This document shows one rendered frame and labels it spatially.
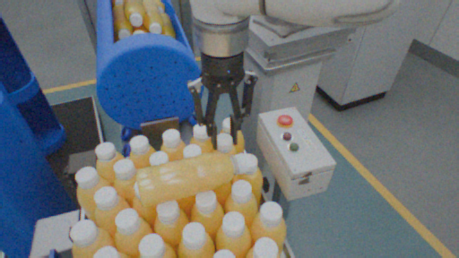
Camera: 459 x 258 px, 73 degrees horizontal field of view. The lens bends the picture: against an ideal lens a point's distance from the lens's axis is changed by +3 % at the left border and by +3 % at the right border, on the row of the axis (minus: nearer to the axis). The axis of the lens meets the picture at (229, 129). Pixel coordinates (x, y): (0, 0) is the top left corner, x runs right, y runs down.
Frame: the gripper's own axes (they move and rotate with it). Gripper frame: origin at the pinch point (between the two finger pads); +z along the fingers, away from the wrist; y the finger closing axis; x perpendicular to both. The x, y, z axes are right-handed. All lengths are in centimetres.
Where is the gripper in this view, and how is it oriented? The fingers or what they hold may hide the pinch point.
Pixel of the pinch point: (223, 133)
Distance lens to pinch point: 65.4
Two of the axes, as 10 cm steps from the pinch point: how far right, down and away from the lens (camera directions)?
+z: 0.0, 7.3, 6.9
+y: -9.6, 2.0, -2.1
